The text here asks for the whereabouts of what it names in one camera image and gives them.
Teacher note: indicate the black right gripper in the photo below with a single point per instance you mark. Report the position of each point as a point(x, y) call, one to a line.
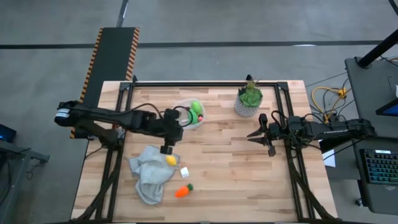
point(275, 132)

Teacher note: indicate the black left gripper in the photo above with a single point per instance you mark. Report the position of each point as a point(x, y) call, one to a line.
point(173, 127)

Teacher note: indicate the lime green produce toy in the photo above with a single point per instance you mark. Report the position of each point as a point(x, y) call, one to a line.
point(196, 107)

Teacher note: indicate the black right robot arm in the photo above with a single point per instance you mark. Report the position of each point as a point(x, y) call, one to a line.
point(335, 129)

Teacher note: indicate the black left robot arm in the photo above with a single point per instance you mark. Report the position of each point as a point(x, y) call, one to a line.
point(102, 115)

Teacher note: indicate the clear plastic tupperware container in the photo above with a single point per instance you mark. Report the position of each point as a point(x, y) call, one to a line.
point(201, 125)

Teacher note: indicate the yellow lemon toy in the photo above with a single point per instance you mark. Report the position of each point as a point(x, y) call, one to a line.
point(171, 160)

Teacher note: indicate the white cube block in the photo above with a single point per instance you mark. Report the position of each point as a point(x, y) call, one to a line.
point(184, 172)

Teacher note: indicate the grey cloth towel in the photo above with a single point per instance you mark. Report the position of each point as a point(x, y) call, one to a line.
point(149, 174)

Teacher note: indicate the potted green succulent plant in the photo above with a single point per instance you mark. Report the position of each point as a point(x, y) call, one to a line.
point(248, 98)

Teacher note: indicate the orange carrot toy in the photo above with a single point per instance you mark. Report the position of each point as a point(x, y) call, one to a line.
point(183, 191)

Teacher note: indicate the white paper sheet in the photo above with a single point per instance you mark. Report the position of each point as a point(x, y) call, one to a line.
point(330, 159)

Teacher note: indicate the black desk beam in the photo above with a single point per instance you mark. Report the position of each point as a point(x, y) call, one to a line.
point(334, 144)

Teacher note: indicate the black hazard-striped floor mat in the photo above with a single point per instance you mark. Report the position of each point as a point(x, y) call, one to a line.
point(112, 53)

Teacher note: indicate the grey desk top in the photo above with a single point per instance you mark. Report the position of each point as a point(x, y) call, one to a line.
point(367, 93)

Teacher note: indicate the backlit black keyboard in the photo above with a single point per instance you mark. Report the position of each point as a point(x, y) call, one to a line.
point(379, 166)

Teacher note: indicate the grey side table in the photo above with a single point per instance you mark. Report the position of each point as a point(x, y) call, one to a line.
point(376, 199)

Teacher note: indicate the blue lit screen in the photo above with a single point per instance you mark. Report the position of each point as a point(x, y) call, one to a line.
point(390, 109)

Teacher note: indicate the black diagonal pole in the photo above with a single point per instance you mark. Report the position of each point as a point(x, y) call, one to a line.
point(376, 49)

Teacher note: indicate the dark grey metal stand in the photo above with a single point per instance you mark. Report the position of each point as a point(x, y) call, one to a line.
point(18, 152)

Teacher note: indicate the black box with blue light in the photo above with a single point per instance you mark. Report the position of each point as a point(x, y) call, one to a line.
point(7, 133)

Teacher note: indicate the black aluminium table frame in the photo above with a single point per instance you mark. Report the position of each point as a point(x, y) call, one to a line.
point(202, 84)

